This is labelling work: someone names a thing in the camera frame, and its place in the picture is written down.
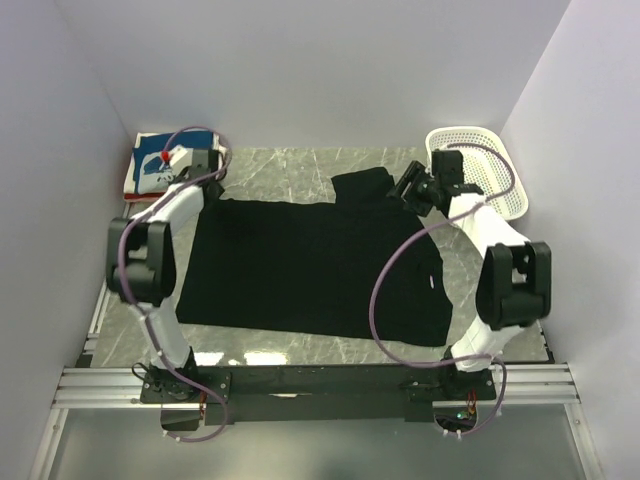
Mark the white perforated plastic basket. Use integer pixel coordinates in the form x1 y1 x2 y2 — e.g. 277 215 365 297
425 126 529 221

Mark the blue cartoon print folded shirt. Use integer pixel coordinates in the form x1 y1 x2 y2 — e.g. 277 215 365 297
131 129 216 196

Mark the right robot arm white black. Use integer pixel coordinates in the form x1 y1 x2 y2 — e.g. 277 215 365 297
388 143 552 399

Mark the aluminium front frame rail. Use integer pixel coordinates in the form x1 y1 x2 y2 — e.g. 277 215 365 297
51 364 581 410

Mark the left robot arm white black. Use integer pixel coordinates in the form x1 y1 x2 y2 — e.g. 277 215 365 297
105 147 228 402

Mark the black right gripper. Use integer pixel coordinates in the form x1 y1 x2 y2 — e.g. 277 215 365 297
386 160 440 218

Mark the red folded shirt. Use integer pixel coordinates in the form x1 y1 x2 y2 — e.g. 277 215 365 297
123 193 161 203

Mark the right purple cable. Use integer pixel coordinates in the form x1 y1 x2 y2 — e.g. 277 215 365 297
368 141 517 443

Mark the aluminium table edge rail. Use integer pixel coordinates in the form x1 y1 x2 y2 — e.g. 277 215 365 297
75 283 111 368

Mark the black t shirt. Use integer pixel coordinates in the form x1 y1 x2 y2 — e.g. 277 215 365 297
176 167 453 347

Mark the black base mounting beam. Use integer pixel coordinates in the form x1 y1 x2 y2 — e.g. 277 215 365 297
139 364 497 430

